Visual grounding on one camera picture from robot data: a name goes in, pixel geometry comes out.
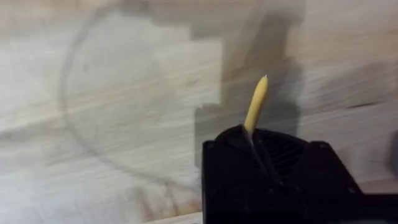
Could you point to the yellow pen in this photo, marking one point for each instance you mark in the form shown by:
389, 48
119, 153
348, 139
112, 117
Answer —
257, 102

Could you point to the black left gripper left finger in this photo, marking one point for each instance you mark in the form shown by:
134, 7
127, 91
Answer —
227, 174

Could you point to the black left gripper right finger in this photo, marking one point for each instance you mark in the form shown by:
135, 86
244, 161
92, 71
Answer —
311, 168

